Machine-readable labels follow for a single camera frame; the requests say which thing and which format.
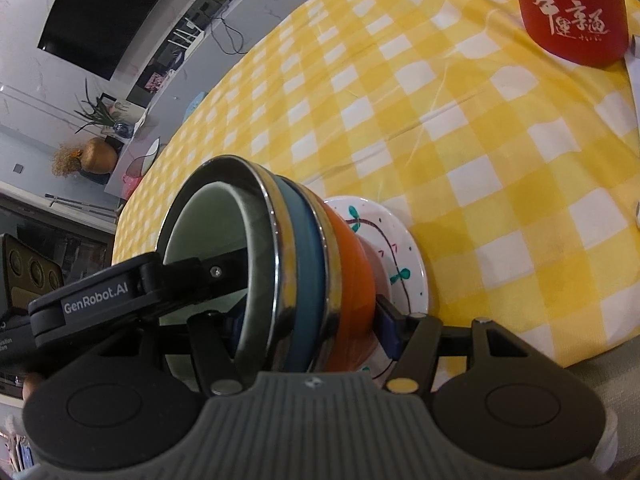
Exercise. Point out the orange steel bowl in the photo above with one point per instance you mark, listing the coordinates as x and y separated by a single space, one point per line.
355 270

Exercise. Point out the white fruit-painted plate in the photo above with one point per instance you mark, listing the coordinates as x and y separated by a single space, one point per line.
405 260

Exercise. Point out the pink picture card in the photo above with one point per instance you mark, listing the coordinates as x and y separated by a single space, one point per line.
156 82

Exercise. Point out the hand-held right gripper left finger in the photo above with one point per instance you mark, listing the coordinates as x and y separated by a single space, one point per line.
215 350

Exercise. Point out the blue steel bowl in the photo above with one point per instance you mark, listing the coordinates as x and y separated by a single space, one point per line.
305 280

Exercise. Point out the yellow checkered tablecloth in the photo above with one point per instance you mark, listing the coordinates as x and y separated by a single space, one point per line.
500 185

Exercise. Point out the light blue stool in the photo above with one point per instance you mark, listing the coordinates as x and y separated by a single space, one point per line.
194 105

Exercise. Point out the pink basket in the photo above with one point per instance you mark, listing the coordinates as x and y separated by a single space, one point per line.
128 185

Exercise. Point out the white stool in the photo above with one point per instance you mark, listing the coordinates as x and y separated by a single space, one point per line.
147 157

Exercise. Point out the red cup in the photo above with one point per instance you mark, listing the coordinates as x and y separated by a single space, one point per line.
565 0

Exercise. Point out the green ceramic bowl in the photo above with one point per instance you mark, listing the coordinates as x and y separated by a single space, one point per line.
210 230

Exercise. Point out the white router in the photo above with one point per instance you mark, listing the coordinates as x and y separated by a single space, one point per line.
185 35

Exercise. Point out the brown vase with dried flowers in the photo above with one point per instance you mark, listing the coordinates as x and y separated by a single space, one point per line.
100 155

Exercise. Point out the person's left hand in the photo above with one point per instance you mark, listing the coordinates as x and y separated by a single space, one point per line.
31 385

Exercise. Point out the wall television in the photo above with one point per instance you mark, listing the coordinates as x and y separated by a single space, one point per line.
125 5

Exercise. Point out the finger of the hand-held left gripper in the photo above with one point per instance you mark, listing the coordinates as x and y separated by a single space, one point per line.
210 267

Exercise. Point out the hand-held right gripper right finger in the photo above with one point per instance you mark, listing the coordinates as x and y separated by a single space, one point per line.
387 327

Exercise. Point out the plant in blue vase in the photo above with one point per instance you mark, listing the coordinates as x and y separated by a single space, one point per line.
121 127

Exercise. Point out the white television cabinet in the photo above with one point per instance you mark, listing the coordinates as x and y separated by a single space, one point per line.
147 110

